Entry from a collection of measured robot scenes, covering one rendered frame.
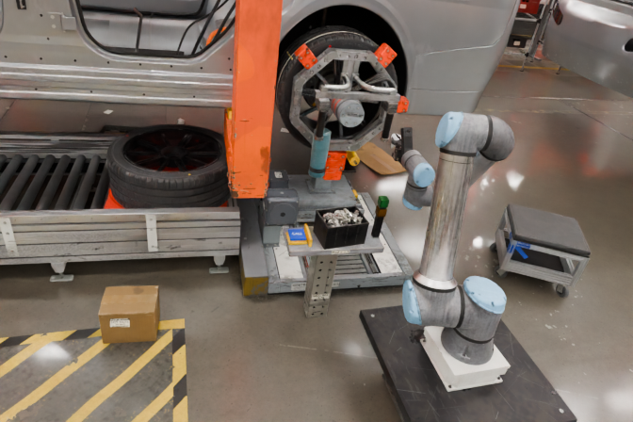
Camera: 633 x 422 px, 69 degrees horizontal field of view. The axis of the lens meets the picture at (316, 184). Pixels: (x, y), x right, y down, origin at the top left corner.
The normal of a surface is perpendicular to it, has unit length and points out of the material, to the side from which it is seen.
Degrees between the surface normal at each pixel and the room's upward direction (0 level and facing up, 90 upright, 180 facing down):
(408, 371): 0
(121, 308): 0
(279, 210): 90
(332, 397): 0
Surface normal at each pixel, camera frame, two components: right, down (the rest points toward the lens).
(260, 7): 0.22, 0.52
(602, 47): -0.94, 0.02
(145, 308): 0.13, -0.85
